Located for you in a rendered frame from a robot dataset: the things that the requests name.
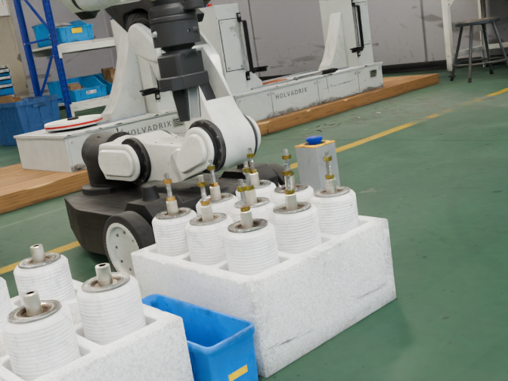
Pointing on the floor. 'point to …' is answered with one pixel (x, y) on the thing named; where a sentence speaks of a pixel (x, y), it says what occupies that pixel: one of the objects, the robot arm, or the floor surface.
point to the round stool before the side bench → (472, 46)
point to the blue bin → (213, 340)
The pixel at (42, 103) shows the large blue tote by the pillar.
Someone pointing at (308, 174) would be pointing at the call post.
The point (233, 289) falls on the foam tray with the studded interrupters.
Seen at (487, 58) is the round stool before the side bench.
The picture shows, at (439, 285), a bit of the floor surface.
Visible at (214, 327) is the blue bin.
